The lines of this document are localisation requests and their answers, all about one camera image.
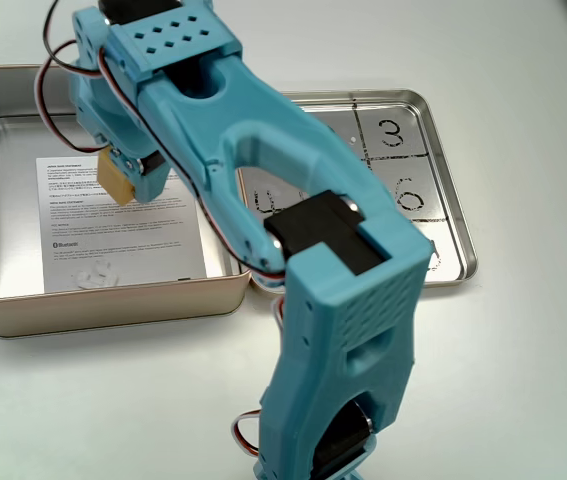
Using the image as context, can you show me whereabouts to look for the red white black servo wire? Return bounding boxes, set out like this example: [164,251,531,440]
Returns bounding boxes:
[35,0,115,154]
[231,408,265,457]

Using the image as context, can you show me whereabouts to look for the white printed paper leaflet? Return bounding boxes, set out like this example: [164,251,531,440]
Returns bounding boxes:
[35,154,209,295]

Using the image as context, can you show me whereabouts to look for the small white plastic piece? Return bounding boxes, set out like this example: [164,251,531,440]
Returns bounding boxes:
[74,261,120,291]

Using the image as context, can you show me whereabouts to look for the metal tin lid with numbers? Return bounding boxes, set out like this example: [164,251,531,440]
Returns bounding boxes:
[235,88,480,295]

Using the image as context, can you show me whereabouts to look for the square metal tin box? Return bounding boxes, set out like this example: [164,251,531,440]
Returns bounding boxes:
[0,64,252,342]

